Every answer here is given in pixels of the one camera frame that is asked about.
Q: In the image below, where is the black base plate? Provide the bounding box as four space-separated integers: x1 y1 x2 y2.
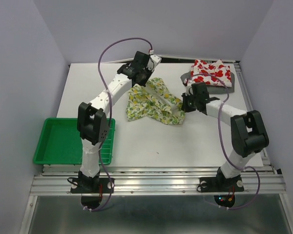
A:
67 177 114 194
196 177 244 194

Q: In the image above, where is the red poppy print skirt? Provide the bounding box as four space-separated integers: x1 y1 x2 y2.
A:
185 59 232 88

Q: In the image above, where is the green plastic tray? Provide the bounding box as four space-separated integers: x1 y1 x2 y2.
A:
33 117 116 166

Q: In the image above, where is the grey folded skirt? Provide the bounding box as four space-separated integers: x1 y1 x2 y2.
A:
180 72 235 94

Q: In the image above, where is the aluminium front rail frame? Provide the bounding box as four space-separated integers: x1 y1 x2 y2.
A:
20 164 293 234

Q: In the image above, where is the lemon print skirt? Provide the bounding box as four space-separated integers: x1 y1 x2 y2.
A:
126 78 185 125

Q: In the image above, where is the purple cable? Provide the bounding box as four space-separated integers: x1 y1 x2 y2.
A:
183 74 261 211
82 37 154 212

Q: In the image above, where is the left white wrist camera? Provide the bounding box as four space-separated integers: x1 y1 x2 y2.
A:
147 55 162 72

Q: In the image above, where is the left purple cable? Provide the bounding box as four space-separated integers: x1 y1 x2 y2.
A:
82 37 154 212

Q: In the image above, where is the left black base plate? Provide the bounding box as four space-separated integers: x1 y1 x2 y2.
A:
67 177 114 194

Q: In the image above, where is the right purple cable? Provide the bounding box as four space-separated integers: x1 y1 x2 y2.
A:
183 74 261 211

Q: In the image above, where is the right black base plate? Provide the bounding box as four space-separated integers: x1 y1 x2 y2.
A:
196 177 244 194

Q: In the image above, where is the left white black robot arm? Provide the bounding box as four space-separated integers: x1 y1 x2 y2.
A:
70 51 162 194

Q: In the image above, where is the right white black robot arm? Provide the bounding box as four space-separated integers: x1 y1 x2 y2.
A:
182 82 269 193

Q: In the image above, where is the right side aluminium rail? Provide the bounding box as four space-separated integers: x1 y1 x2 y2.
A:
233 61 283 175

